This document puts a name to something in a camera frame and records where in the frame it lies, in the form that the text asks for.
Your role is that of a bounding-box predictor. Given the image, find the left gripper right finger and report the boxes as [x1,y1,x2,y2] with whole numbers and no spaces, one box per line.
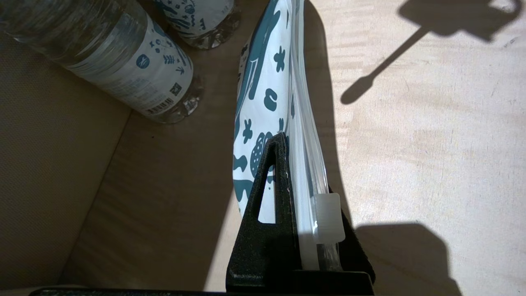
[329,187,375,284]

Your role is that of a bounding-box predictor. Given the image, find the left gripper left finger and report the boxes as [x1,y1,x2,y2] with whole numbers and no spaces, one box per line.
[227,132,297,284]

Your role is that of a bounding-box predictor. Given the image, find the white floral zip pouch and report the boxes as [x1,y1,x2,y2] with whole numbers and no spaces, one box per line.
[233,0,346,272]

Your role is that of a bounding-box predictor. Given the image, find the clear water bottle grey cap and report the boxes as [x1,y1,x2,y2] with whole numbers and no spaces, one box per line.
[154,0,243,50]
[0,0,204,124]

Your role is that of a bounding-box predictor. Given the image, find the beige wooden shelf unit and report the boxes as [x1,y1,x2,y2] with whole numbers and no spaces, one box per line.
[0,0,526,296]

